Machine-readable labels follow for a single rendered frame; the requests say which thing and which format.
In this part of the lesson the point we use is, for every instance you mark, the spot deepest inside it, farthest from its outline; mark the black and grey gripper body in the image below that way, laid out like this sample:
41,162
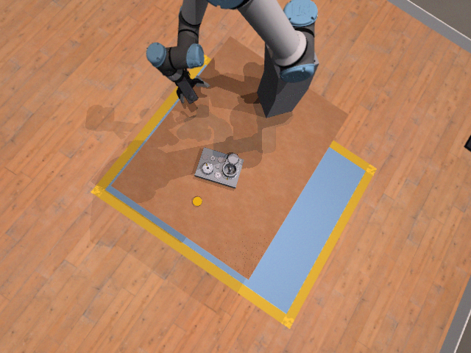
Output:
187,75

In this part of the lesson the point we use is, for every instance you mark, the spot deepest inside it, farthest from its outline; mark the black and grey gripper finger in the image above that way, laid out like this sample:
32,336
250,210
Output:
180,95
199,82

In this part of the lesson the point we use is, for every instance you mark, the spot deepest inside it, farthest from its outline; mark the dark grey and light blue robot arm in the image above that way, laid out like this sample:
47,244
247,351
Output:
289,33

